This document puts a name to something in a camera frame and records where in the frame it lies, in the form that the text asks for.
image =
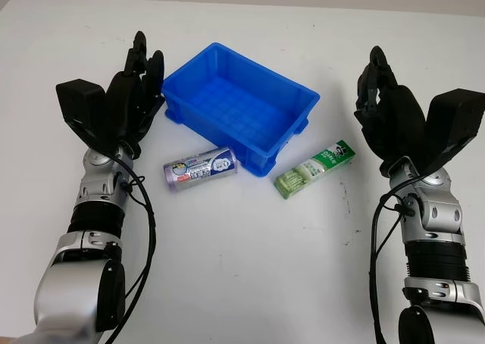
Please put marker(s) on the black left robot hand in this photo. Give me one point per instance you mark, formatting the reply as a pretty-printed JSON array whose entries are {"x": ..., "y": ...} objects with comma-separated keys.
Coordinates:
[{"x": 125, "y": 101}]

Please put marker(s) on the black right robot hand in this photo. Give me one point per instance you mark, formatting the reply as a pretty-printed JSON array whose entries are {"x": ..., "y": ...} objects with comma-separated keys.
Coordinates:
[{"x": 398, "y": 120}]

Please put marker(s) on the green toothpaste box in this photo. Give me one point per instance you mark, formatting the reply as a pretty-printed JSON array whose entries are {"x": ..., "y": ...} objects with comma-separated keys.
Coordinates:
[{"x": 314, "y": 167}]

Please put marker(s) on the purple bag roll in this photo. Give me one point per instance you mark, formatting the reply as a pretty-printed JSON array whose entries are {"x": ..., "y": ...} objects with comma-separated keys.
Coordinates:
[{"x": 197, "y": 169}]

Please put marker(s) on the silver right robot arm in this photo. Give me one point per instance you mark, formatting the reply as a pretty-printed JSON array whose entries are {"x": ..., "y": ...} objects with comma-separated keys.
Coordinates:
[{"x": 439, "y": 215}]

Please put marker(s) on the blue plastic tray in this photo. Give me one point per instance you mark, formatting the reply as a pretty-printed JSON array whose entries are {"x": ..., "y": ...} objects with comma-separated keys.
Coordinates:
[{"x": 235, "y": 101}]

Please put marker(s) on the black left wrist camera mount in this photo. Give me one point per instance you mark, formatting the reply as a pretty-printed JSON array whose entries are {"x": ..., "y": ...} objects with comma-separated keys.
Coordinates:
[{"x": 79, "y": 101}]

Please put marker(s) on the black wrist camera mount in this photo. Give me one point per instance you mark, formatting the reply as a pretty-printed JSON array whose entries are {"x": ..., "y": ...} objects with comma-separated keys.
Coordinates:
[
  {"x": 79, "y": 101},
  {"x": 458, "y": 120}
]

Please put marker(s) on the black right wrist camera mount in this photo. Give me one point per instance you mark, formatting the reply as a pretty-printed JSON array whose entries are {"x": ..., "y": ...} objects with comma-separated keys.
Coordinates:
[{"x": 458, "y": 120}]

